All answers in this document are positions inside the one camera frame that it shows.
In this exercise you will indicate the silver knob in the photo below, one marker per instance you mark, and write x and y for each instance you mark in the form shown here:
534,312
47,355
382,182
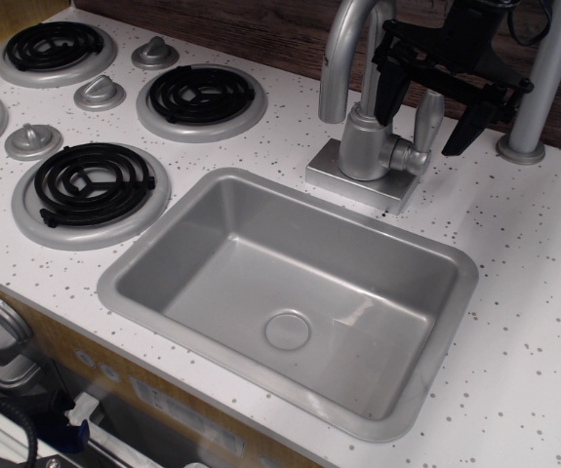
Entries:
33,142
156,54
100,94

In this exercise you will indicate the silver support pole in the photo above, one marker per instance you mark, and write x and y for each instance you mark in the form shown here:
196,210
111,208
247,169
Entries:
523,146

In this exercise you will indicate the grey toy sink basin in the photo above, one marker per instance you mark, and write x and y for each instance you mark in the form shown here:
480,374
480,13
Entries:
344,316

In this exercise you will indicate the silver knob middle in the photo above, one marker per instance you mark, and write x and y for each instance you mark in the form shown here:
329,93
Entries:
100,94

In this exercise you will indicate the silver toy faucet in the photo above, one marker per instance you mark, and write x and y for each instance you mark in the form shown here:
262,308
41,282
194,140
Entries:
357,165

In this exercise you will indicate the front right stove burner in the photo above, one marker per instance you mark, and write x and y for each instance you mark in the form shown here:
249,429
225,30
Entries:
90,196

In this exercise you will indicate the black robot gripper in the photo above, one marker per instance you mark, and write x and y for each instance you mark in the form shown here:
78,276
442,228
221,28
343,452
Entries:
437,57

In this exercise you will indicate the silver knob front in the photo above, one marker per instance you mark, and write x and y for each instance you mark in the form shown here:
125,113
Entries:
33,142

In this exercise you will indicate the silver knob back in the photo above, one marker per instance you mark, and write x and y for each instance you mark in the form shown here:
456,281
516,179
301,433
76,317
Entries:
156,54

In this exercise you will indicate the back right stove burner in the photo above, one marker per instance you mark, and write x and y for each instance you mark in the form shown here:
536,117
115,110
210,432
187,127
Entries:
201,103

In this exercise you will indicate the silver faucet lever handle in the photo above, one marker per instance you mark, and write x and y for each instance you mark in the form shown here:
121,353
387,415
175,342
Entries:
414,157

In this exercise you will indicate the back left stove burner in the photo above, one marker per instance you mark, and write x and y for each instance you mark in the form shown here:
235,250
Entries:
56,54

